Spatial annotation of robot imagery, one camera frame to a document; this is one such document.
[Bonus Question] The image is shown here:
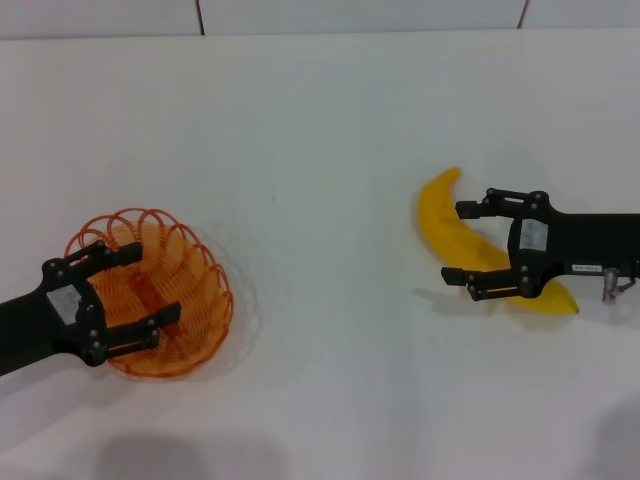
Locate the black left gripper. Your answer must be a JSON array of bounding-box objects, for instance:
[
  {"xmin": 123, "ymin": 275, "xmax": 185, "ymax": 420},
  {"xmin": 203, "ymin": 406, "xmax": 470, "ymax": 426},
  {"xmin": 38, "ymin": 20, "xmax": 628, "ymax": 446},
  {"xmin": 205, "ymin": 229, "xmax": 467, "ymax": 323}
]
[{"xmin": 0, "ymin": 240, "xmax": 182, "ymax": 379}]

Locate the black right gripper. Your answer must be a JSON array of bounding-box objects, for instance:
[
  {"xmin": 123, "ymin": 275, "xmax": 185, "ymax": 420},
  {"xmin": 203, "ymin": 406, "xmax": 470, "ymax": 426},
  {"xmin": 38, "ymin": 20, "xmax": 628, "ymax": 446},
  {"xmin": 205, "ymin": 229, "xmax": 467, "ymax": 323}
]
[{"xmin": 440, "ymin": 188, "xmax": 640, "ymax": 302}]

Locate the yellow banana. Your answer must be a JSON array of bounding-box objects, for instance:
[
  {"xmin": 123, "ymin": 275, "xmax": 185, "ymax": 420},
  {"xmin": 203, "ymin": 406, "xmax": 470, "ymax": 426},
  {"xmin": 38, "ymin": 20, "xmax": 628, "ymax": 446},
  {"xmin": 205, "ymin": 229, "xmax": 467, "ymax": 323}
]
[{"xmin": 412, "ymin": 166, "xmax": 581, "ymax": 316}]

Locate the orange woven plastic basket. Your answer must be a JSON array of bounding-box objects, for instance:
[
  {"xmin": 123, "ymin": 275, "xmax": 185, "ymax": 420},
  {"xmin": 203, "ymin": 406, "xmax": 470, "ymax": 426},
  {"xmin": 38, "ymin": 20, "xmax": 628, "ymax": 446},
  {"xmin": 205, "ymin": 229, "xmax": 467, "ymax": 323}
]
[{"xmin": 63, "ymin": 205, "xmax": 235, "ymax": 379}]

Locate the right gripper plug with cable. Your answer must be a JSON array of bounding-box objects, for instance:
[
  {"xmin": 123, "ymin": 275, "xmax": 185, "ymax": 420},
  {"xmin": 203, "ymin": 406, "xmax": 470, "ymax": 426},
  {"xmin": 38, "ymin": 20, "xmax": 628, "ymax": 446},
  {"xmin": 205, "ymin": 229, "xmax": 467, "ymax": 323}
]
[{"xmin": 601, "ymin": 267, "xmax": 640, "ymax": 303}]

